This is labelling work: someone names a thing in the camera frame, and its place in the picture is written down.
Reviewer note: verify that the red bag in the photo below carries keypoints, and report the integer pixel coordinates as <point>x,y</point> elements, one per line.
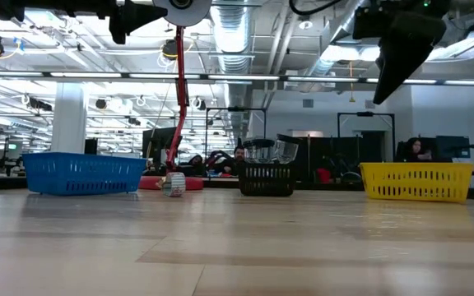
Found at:
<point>323,176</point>

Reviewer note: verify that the black computer monitor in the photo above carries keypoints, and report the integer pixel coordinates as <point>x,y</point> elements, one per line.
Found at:
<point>154,141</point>

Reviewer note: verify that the corrugated silver ventilation duct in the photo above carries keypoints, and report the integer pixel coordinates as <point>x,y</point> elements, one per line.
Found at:
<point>233,37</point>

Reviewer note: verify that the red desk lamp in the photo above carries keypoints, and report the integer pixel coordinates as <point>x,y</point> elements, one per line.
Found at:
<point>180,82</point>

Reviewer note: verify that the blue plastic basket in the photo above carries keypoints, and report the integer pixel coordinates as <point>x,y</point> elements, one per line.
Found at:
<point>80,174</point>

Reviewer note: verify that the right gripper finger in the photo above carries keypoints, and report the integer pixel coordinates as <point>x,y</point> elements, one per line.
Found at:
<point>405,45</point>

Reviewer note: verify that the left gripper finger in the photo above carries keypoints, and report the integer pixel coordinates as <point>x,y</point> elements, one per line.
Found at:
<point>132,16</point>

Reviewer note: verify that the white building column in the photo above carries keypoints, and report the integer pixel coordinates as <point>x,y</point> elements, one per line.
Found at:
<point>69,119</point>

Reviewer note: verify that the smooth silver ventilation duct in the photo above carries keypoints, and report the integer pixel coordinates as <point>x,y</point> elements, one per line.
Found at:
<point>331,49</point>

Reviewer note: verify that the person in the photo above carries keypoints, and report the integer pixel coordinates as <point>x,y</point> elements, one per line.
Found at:
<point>416,150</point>
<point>198,164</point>
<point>237,158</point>

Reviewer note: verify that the yellow plastic basket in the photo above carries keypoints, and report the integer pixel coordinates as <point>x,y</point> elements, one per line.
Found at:
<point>418,181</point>

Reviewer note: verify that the dark desk monitor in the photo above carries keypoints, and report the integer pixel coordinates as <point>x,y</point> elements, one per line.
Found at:
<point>453,146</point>

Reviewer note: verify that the black metal frame stand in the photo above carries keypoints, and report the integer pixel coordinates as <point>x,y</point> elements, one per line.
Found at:
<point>364,114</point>

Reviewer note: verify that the black plastic basket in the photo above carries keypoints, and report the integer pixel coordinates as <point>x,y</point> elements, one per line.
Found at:
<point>268,181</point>

